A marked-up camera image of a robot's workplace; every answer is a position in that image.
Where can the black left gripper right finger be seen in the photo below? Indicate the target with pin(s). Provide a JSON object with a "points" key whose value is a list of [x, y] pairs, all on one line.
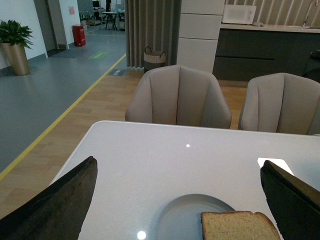
{"points": [[294, 204]]}

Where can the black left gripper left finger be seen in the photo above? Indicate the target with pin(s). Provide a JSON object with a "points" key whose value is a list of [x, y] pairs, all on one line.
{"points": [[57, 212]]}

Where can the brown bread slice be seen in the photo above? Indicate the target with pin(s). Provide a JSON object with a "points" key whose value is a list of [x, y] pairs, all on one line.
{"points": [[237, 225]]}

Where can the blue round plate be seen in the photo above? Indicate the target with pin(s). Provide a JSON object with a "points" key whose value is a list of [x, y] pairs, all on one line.
{"points": [[181, 218]]}

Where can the beige right chair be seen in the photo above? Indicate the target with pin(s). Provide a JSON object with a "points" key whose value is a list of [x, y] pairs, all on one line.
{"points": [[281, 103]]}

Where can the beige chair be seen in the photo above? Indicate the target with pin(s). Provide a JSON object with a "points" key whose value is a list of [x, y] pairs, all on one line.
{"points": [[179, 95], [281, 103]]}

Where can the beige left chair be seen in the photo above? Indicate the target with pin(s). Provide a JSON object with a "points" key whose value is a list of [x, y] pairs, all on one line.
{"points": [[179, 95]]}

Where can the dark kitchen counter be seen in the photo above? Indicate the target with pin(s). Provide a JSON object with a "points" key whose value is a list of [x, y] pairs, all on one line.
{"points": [[246, 52]]}

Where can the woven laundry basket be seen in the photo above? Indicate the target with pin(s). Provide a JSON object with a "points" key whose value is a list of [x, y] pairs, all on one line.
{"points": [[153, 59]]}

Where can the green potted plant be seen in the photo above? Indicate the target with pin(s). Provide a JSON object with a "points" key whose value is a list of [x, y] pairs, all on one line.
{"points": [[14, 38]]}

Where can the red bin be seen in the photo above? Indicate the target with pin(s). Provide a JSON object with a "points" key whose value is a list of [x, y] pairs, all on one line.
{"points": [[78, 35]]}

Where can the white microwave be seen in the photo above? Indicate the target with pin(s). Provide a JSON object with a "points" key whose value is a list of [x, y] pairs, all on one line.
{"points": [[238, 14]]}

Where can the white tall cabinet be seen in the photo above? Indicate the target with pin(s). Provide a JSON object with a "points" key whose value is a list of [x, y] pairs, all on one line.
{"points": [[199, 28]]}

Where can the grey curtain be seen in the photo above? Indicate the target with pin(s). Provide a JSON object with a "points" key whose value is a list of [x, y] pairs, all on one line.
{"points": [[151, 23]]}

